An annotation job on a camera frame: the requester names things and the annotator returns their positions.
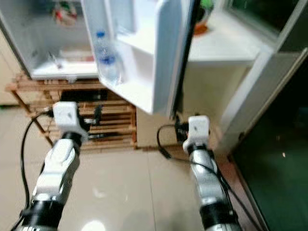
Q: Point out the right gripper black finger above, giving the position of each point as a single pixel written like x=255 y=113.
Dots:
x=178 y=120

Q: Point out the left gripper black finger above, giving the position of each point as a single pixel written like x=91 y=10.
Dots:
x=98 y=115

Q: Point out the small dark grey fridge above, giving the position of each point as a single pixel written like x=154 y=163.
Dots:
x=144 y=53

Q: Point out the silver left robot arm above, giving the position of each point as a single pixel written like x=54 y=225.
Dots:
x=55 y=173

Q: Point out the wooden wine rack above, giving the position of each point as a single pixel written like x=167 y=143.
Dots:
x=115 y=120

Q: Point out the clear water bottle blue label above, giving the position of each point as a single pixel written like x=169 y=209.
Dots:
x=108 y=60

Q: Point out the white counter unit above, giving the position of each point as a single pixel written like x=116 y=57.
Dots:
x=221 y=82

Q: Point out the flat pink white food pack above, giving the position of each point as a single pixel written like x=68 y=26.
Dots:
x=77 y=54

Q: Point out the pink floor mat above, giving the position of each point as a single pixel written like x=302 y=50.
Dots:
x=236 y=187

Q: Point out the orange bowl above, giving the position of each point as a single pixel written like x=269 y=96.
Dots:
x=201 y=30

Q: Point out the beige kitchen cabinet white worktop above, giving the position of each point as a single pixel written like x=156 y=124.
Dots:
x=7 y=72

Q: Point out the glass sliding door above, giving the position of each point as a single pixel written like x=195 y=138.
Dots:
x=279 y=163

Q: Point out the red white food bag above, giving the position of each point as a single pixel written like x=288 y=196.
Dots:
x=65 y=14

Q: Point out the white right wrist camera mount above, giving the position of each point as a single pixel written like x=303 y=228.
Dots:
x=198 y=131

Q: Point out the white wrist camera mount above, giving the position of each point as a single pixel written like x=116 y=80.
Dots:
x=67 y=118
x=198 y=131

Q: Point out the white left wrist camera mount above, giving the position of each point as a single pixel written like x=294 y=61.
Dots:
x=67 y=118

